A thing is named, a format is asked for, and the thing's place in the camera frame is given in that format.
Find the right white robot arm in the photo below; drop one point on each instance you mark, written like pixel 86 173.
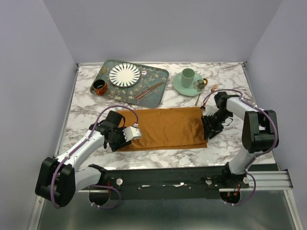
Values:
pixel 260 130

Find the aluminium frame rail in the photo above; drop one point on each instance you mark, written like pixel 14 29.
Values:
pixel 259 181

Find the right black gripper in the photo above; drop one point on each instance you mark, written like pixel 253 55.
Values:
pixel 212 131

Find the copper black mug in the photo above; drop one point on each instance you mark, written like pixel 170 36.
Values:
pixel 99 87

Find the gold spoon with flower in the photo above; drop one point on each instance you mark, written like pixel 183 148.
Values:
pixel 199 85

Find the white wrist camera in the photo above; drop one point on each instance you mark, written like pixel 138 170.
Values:
pixel 209 110
pixel 131 133

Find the mint green saucer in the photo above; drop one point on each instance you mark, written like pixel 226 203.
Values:
pixel 189 87

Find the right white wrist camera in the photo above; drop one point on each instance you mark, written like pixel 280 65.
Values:
pixel 209 110

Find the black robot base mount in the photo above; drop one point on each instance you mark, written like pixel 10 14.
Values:
pixel 172 174

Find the copper table knife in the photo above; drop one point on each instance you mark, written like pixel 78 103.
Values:
pixel 149 90

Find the mint green cup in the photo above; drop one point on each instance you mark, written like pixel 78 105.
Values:
pixel 187 77

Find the white black striped plate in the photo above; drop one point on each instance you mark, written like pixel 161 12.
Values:
pixel 124 75

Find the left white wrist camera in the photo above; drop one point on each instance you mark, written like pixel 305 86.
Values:
pixel 131 133

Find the teal floral serving tray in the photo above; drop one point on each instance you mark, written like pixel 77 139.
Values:
pixel 128 95

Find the orange-brown cloth napkin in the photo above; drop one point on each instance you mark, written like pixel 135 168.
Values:
pixel 169 129

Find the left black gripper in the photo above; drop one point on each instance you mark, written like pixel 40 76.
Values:
pixel 115 147

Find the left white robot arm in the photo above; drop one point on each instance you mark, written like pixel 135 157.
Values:
pixel 60 178

